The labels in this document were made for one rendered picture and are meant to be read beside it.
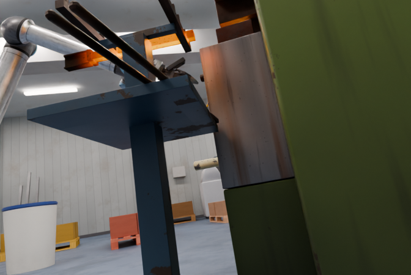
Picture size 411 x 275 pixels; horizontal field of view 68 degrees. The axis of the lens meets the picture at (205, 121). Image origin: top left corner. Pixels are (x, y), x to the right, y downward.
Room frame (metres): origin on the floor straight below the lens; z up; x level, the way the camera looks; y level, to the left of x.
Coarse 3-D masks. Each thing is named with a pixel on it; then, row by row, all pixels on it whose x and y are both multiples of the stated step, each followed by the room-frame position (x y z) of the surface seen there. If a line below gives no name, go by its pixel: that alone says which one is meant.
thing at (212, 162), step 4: (204, 160) 1.48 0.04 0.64; (208, 160) 1.48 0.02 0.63; (212, 160) 1.47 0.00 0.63; (216, 160) 1.46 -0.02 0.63; (196, 164) 1.49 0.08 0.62; (200, 164) 1.48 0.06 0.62; (204, 164) 1.48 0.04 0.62; (208, 164) 1.47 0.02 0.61; (212, 164) 1.47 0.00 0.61; (216, 164) 1.47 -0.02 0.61; (196, 168) 1.49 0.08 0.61; (200, 168) 1.49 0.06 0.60; (204, 168) 1.49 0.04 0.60
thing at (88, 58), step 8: (192, 32) 0.78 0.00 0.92; (152, 40) 0.79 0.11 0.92; (160, 40) 0.79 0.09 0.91; (168, 40) 0.79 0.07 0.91; (176, 40) 0.79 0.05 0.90; (192, 40) 0.81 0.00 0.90; (152, 48) 0.81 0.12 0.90; (64, 56) 0.83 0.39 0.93; (72, 56) 0.83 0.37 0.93; (80, 56) 0.83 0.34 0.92; (88, 56) 0.81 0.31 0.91; (96, 56) 0.81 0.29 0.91; (72, 64) 0.83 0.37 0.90; (80, 64) 0.82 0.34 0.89; (88, 64) 0.83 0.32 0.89; (96, 64) 0.84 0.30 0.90
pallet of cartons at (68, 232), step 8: (64, 224) 5.87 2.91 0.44; (72, 224) 5.92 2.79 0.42; (56, 232) 5.82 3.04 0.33; (64, 232) 5.87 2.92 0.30; (72, 232) 5.91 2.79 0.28; (56, 240) 5.82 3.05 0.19; (64, 240) 5.86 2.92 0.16; (72, 240) 5.90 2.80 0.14; (56, 248) 6.48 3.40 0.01; (64, 248) 5.91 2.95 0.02; (72, 248) 5.90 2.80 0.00; (0, 256) 5.50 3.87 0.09
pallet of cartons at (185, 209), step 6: (174, 204) 8.22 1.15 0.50; (180, 204) 8.24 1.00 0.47; (186, 204) 8.26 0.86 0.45; (192, 204) 8.29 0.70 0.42; (174, 210) 8.22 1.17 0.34; (180, 210) 8.24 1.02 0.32; (186, 210) 8.26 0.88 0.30; (192, 210) 8.28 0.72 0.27; (174, 216) 8.21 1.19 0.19; (180, 216) 8.24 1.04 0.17; (186, 216) 8.25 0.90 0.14; (192, 216) 8.27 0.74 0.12; (174, 222) 8.61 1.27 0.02; (180, 222) 8.23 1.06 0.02
